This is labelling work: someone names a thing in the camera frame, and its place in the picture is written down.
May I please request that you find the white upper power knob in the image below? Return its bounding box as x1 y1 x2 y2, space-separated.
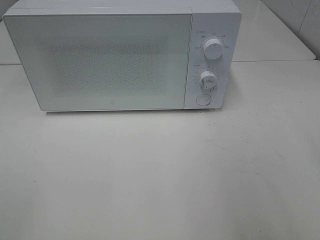
203 37 224 60

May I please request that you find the round white door button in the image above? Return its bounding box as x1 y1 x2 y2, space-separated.
196 94 211 106

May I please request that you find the white microwave door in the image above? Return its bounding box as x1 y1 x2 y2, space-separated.
4 14 191 112

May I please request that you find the white microwave oven body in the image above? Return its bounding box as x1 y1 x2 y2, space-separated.
2 0 242 111

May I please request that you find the white timer knob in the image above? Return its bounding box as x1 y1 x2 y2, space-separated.
199 71 217 90

